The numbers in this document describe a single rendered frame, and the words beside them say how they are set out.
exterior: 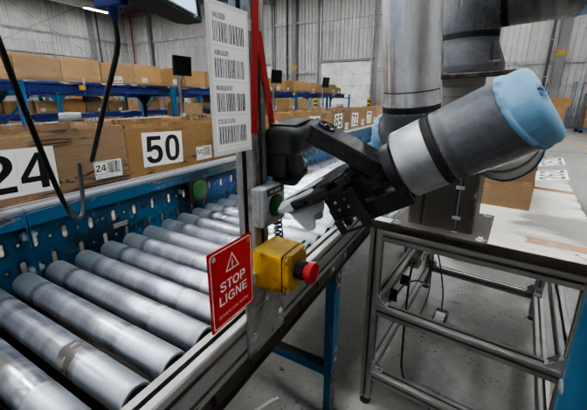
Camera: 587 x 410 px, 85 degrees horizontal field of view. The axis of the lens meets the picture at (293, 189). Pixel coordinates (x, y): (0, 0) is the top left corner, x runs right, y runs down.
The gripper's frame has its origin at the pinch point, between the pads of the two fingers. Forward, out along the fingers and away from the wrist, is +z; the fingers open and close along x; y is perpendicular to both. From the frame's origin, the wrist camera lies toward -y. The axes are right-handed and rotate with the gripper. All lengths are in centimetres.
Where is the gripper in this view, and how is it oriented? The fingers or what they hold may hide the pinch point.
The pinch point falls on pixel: (282, 204)
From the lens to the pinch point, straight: 53.6
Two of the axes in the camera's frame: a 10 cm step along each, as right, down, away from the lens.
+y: 5.3, 8.3, 1.6
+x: 3.9, -4.1, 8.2
